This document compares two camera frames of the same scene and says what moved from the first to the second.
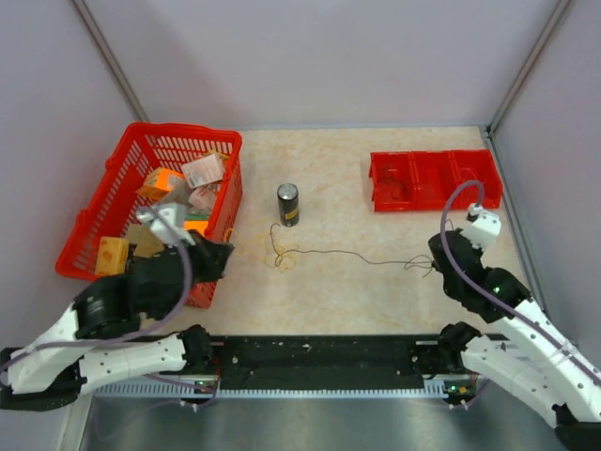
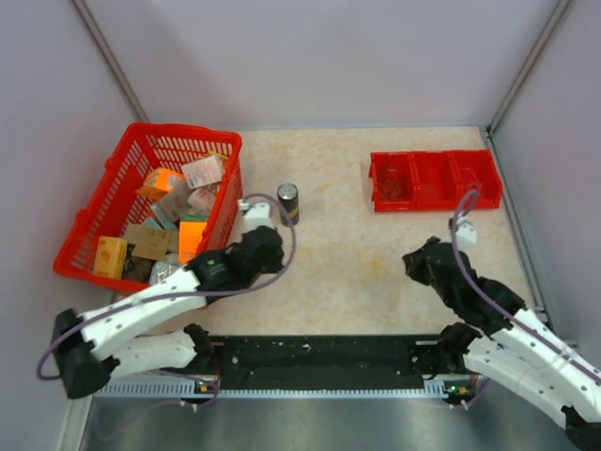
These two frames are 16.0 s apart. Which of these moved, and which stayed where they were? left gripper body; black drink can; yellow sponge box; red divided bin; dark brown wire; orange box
Moved: left gripper body; dark brown wire
Stayed: black drink can; red divided bin; yellow sponge box; orange box
